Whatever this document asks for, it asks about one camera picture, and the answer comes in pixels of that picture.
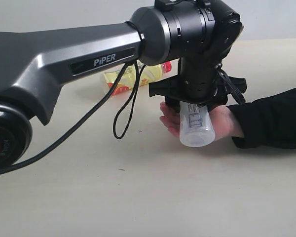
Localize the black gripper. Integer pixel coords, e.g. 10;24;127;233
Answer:
148;71;247;112

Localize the white green yogurt drink bottle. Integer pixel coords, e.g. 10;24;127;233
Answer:
179;101;216;148

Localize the yellow juice bottle red cap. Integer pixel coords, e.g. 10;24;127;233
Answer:
100;61;172;97

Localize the black sleeved forearm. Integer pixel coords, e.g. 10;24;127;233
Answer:
228;87;296;149

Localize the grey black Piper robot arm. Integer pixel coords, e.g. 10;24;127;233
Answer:
0;0;247;175

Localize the open bare human hand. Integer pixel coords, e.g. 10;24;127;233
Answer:
159;102;245;142

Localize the black braided cable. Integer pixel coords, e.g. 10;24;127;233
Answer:
0;61;148;178

